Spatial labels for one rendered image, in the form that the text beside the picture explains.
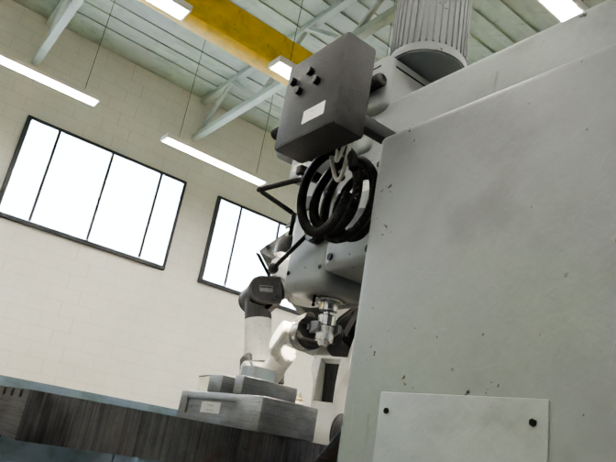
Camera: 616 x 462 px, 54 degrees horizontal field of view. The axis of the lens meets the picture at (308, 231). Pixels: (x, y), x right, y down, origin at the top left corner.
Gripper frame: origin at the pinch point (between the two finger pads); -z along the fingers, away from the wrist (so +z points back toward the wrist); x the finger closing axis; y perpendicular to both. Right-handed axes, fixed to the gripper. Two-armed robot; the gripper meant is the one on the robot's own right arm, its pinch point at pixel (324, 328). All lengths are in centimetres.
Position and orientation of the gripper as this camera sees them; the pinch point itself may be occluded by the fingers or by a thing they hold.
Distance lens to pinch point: 156.4
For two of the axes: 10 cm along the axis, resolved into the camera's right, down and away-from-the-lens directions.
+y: -1.7, 9.3, -3.3
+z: -3.2, 2.6, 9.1
